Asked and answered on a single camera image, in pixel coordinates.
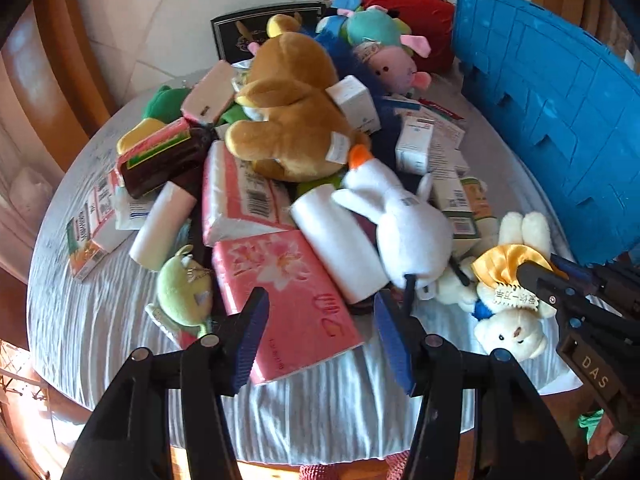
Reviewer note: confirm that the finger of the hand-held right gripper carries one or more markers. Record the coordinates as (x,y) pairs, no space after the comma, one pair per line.
(600,280)
(542,287)

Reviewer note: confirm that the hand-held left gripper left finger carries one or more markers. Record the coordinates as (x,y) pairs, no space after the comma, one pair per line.
(250,345)

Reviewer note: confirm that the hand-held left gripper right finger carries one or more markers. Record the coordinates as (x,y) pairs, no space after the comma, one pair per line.
(395,345)

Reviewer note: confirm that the white teddy bear yellow ribbon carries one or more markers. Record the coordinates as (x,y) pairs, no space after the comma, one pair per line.
(510,330)

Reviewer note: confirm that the blue plastic crate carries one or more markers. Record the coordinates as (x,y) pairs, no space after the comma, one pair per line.
(550,110)

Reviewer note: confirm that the grey cloth covered desktop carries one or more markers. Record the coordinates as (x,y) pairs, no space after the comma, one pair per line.
(125,360)

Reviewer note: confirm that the person's right hand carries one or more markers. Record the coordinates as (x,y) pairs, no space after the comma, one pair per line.
(610,444)

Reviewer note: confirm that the pink floral tissue pack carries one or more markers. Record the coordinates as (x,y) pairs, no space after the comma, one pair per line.
(295,300)

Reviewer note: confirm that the small light green plush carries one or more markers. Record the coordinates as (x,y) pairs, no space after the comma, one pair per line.
(177,290)

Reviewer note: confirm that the green white medicine box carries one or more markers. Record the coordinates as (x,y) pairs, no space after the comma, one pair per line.
(467,232)

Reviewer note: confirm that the white goose plush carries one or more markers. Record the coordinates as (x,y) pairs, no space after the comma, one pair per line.
(415,230)

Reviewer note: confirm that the white paper roll centre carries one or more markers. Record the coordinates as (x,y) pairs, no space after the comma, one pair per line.
(335,240)

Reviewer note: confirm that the white paper roll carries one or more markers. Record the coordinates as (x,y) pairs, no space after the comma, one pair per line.
(335,240)
(162,225)

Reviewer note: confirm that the white text-printed medicine box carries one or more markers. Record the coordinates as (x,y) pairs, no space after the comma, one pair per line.
(447,180)

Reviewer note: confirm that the person's red patterned clothing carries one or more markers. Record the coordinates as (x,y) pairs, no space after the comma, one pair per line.
(320,472)

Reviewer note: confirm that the white paper roll left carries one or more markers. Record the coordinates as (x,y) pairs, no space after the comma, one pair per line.
(162,225)

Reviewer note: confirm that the pink white tissue pack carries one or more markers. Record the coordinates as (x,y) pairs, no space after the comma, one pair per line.
(235,195)

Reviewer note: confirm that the white blue tissue packet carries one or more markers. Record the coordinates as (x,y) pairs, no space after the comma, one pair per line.
(131,210)

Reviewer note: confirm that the orange green carton box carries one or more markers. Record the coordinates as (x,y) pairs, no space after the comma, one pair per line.
(85,247)

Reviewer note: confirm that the dark brown pink-label pack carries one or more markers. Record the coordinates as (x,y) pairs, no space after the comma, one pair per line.
(165,165)

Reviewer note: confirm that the white pink medicine box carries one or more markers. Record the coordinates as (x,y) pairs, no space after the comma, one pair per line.
(106,200)

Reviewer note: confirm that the white red-stripe medicine box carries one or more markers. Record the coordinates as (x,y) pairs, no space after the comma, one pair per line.
(440,110)

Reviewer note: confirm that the brown teddy bear plush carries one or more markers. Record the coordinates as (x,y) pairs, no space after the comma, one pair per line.
(290,100)

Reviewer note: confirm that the small white carton box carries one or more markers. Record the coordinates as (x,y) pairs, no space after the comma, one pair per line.
(352,100)

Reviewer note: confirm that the green yellow plush toy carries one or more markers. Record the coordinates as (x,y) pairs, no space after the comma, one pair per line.
(160,105)

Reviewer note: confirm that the pink flat box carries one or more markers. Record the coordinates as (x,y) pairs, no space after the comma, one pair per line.
(210,90)

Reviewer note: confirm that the pink pig plush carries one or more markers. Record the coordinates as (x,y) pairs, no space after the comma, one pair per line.
(392,67)

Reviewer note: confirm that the light sheer curtain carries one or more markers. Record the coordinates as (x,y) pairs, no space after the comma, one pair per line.
(25,185)

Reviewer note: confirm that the blue fuzzy plush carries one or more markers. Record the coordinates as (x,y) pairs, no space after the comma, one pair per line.
(347,60)

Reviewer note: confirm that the red toy suitcase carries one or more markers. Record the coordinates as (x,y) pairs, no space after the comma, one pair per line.
(425,15)

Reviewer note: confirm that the black gift box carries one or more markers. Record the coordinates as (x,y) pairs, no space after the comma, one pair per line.
(235,35)

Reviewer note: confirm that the green blue plush pink ears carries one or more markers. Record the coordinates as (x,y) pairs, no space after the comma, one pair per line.
(372,27)

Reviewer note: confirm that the brown wooden frame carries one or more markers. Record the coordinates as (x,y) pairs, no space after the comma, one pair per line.
(65,60)
(590,5)

